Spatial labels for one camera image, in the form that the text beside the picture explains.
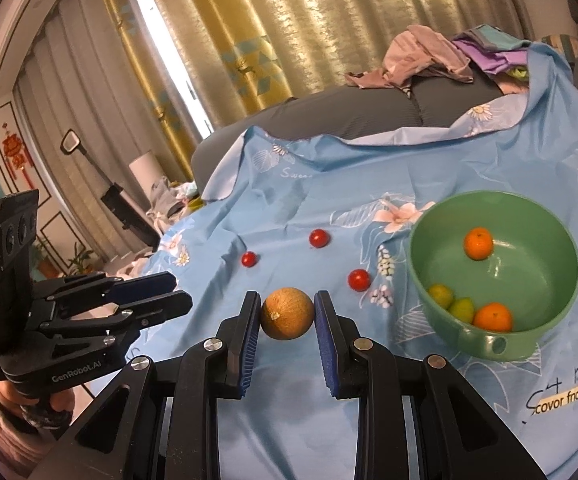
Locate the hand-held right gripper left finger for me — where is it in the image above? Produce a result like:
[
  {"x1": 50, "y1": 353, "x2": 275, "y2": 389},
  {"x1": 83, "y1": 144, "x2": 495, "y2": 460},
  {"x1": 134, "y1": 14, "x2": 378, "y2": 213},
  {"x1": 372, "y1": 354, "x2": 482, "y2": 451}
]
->
[{"x1": 29, "y1": 290, "x2": 262, "y2": 480}]

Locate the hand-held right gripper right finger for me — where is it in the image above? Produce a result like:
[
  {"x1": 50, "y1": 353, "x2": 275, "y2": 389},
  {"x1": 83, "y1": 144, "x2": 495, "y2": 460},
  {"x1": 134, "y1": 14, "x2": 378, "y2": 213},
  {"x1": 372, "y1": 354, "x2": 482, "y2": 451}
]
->
[{"x1": 314, "y1": 290, "x2": 550, "y2": 480}]

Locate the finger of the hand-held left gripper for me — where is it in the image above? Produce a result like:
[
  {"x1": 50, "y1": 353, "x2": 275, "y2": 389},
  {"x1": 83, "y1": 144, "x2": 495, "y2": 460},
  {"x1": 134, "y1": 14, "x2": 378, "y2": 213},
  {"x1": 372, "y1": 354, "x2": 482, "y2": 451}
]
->
[
  {"x1": 104, "y1": 290, "x2": 194, "y2": 333},
  {"x1": 101, "y1": 271, "x2": 177, "y2": 306}
]

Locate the tan longan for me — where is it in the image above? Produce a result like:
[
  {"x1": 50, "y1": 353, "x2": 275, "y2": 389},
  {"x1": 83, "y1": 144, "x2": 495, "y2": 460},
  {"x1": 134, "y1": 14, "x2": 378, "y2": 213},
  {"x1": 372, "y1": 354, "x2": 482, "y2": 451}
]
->
[{"x1": 260, "y1": 287, "x2": 316, "y2": 341}]

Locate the yellow-green mango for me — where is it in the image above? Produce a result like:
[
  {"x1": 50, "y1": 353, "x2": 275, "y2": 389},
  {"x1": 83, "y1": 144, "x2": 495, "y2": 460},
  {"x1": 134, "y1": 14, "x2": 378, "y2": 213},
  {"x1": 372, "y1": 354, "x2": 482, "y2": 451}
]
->
[{"x1": 449, "y1": 297, "x2": 477, "y2": 323}]

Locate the green plastic bowl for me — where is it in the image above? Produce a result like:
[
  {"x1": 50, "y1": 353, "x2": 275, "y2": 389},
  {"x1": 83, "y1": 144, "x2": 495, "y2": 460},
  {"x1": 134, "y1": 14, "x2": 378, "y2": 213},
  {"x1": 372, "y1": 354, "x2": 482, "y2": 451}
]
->
[{"x1": 409, "y1": 190, "x2": 578, "y2": 362}]

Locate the orange mandarin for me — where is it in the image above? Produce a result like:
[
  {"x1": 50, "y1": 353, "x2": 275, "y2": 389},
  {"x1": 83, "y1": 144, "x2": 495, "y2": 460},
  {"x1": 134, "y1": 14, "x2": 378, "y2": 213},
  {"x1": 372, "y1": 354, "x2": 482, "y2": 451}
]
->
[
  {"x1": 464, "y1": 227, "x2": 494, "y2": 261},
  {"x1": 473, "y1": 302, "x2": 513, "y2": 332}
]

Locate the person's left hand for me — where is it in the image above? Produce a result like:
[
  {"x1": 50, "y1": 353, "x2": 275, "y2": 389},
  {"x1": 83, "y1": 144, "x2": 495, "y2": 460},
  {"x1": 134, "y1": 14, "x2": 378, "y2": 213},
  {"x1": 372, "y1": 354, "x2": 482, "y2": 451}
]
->
[{"x1": 0, "y1": 380, "x2": 74, "y2": 433}]

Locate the potted plant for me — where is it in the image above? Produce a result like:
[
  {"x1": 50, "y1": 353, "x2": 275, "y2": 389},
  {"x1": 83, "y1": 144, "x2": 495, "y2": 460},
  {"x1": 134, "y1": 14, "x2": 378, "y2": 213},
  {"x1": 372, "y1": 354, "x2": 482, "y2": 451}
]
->
[{"x1": 34, "y1": 240, "x2": 100, "y2": 281}]

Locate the pile of clothes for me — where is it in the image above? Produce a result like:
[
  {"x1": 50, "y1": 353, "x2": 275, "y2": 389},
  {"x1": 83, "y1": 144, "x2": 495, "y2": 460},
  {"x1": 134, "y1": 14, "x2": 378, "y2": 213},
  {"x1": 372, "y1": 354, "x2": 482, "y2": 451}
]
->
[{"x1": 146, "y1": 177, "x2": 204, "y2": 226}]

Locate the white board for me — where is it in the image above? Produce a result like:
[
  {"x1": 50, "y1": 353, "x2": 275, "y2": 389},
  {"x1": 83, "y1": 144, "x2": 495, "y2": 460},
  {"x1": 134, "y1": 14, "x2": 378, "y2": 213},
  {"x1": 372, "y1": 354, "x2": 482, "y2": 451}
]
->
[{"x1": 129, "y1": 152, "x2": 167, "y2": 196}]

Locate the blue floral tablecloth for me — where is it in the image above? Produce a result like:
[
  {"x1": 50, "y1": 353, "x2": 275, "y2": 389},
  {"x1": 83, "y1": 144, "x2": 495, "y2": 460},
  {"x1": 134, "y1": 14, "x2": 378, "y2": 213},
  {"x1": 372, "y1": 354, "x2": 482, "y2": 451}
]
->
[{"x1": 59, "y1": 40, "x2": 578, "y2": 480}]

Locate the black mirror stand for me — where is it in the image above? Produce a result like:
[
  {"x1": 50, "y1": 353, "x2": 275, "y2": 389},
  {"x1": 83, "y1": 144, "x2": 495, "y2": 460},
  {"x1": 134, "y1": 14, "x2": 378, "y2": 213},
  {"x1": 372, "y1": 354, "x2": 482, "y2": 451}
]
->
[{"x1": 59, "y1": 129, "x2": 120, "y2": 196}]

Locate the grey sheer curtain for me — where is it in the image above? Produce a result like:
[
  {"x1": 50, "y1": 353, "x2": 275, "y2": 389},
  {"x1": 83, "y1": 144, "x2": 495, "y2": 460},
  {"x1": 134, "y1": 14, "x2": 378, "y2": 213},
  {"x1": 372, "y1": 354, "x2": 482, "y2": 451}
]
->
[{"x1": 14, "y1": 10, "x2": 204, "y2": 241}]

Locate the grey sofa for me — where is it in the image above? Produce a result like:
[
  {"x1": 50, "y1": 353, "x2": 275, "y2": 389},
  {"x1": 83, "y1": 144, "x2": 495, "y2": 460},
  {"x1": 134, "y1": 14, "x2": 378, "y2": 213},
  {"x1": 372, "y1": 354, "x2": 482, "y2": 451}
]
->
[{"x1": 191, "y1": 55, "x2": 578, "y2": 196}]

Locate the pink garment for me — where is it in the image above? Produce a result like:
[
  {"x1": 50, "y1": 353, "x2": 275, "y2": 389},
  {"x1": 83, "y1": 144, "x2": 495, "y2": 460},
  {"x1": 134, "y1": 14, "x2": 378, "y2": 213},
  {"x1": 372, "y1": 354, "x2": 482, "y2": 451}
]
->
[{"x1": 345, "y1": 24, "x2": 474, "y2": 92}]

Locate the gold patterned curtain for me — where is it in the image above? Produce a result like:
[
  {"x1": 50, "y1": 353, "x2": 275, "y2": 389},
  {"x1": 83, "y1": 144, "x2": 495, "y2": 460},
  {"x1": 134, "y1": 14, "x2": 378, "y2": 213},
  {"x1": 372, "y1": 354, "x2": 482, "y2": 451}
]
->
[{"x1": 94, "y1": 0, "x2": 560, "y2": 146}]

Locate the purple garment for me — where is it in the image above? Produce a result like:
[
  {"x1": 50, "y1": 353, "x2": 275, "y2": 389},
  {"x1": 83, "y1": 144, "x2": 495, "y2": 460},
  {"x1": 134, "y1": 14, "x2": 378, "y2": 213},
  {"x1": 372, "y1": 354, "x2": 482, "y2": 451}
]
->
[{"x1": 451, "y1": 24, "x2": 534, "y2": 78}]

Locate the striped pillow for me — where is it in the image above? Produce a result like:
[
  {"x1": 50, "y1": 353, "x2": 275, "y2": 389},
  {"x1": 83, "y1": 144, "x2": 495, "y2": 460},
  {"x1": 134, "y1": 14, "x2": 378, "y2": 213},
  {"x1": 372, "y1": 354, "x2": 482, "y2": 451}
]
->
[{"x1": 541, "y1": 32, "x2": 578, "y2": 58}]

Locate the red knot wall ornament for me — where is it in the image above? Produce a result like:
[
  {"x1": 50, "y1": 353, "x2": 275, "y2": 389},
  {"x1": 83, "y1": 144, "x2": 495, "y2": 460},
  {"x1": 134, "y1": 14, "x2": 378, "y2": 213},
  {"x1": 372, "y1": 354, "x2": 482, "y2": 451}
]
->
[{"x1": 1, "y1": 120, "x2": 34, "y2": 186}]

